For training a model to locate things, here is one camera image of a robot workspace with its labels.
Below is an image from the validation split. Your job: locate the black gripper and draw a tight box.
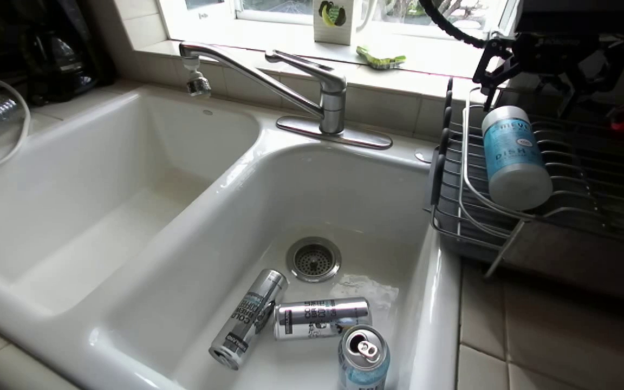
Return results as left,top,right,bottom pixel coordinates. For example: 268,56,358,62
471,30,624,112

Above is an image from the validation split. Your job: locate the white framed window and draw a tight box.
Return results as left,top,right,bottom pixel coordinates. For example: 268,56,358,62
157,0,523,50

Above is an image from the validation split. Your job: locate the black coffee maker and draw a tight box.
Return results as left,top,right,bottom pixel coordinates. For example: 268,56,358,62
0,0,119,106

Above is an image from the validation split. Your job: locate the metal sink strainer drain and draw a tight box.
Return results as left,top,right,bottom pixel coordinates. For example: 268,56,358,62
286,235,345,284

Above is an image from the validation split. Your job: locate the chrome sink faucet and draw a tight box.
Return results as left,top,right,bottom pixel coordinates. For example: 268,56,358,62
177,41,393,151

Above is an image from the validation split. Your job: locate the white carton with green print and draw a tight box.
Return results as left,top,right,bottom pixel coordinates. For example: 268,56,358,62
311,0,360,47

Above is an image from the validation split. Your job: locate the blue open drink can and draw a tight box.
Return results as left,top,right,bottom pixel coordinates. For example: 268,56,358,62
335,323,392,390

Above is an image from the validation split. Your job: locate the wire dish rack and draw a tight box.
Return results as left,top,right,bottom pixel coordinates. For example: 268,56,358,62
426,76,624,279

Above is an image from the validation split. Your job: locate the green sponge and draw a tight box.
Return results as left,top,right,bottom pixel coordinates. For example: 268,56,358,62
356,43,406,74

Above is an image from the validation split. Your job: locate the white double basin sink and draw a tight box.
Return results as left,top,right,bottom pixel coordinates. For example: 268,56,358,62
0,82,465,390

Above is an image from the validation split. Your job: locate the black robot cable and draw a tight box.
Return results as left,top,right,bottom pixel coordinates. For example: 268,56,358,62
418,0,489,50

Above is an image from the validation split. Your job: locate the black drainboard tray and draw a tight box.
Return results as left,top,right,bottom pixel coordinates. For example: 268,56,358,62
429,207,624,309

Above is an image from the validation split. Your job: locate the blue label dish soap bottle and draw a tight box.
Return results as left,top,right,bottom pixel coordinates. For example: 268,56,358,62
480,105,555,212

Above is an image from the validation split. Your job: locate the silver drink can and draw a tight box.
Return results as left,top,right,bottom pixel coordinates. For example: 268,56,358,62
207,266,287,373
273,296,373,343

